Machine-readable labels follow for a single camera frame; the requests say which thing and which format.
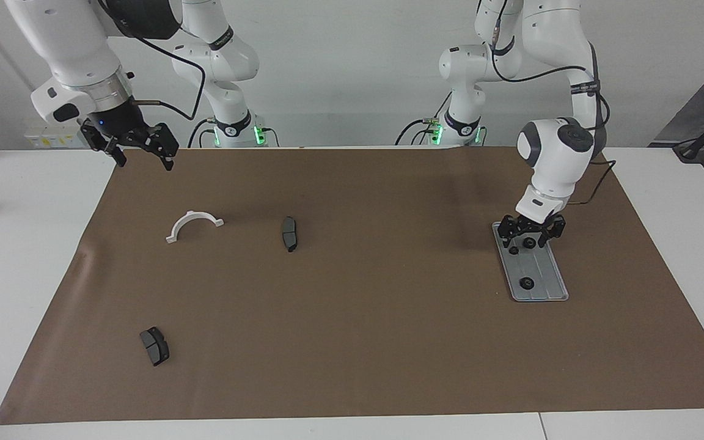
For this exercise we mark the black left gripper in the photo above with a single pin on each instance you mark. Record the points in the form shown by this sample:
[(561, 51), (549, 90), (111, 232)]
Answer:
[(532, 225)]

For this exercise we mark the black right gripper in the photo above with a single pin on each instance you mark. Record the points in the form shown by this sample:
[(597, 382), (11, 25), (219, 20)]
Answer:
[(113, 122)]

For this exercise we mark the large black bearing gear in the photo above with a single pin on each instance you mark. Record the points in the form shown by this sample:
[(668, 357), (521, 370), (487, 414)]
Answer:
[(529, 243), (527, 283)]

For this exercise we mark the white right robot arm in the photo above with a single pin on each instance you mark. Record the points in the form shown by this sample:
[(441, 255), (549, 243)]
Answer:
[(71, 43)]

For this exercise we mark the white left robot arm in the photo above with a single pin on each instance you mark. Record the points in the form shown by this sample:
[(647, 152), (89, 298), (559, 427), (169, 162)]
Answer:
[(557, 146)]

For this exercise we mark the grey metal tray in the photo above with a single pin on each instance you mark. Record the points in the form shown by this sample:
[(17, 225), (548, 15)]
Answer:
[(541, 275)]

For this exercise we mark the dark grey brake pad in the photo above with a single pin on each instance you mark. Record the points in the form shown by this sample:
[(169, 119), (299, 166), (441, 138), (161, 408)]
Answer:
[(289, 232), (155, 347)]

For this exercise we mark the brown table mat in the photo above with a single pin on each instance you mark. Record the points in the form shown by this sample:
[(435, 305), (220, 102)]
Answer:
[(352, 342)]

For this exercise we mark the white wall power strip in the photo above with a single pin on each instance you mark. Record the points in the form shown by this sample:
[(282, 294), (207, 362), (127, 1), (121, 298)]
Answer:
[(46, 142)]

